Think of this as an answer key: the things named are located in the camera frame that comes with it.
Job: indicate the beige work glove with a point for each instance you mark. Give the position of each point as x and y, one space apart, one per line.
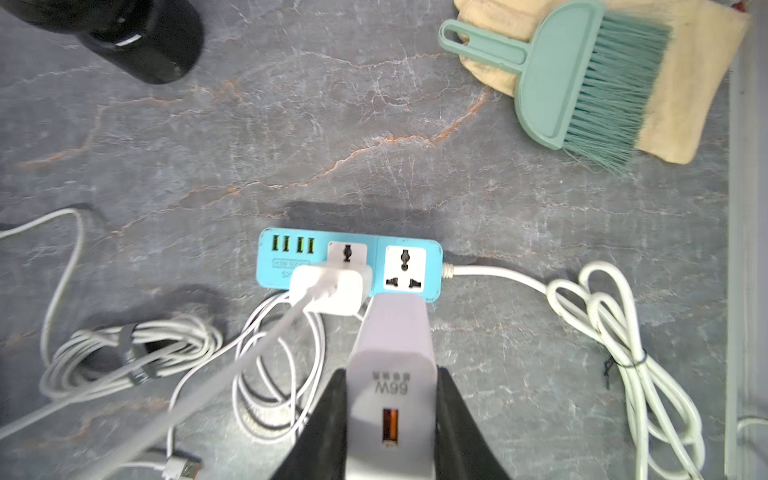
705 37

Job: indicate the white tall charger brick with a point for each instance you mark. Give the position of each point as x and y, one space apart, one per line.
391 387

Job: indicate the potted green plant black vase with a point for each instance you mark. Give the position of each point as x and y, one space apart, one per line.
155 41

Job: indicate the teal power strip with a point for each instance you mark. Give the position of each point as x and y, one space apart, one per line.
399 264

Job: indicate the white square laptop charger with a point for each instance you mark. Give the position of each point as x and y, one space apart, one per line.
334 288

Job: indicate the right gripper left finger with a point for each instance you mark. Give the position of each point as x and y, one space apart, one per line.
320 451

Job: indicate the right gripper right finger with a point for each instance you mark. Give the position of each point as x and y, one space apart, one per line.
461 451

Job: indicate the white charger cable coil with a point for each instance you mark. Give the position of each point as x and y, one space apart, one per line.
271 399

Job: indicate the green hand brush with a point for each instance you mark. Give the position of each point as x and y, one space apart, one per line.
584 80

